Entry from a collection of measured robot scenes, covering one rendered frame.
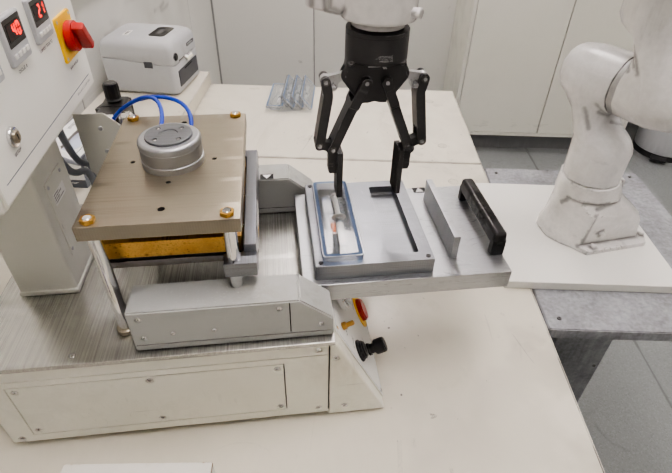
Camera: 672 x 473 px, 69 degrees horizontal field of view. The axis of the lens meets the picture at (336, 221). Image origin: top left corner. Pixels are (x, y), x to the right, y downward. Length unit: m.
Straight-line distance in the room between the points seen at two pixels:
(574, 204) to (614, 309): 0.22
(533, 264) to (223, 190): 0.69
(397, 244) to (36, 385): 0.51
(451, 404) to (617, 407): 1.16
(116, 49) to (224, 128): 0.99
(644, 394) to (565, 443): 1.18
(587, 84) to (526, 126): 2.06
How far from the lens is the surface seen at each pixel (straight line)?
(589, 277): 1.10
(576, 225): 1.14
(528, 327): 0.98
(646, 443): 1.91
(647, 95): 1.00
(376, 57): 0.59
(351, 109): 0.63
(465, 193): 0.83
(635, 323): 1.08
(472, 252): 0.75
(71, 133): 1.39
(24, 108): 0.63
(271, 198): 0.84
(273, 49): 3.23
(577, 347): 1.43
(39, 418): 0.82
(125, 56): 1.70
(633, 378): 2.05
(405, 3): 0.57
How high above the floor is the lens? 1.44
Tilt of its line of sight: 38 degrees down
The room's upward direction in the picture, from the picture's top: 1 degrees clockwise
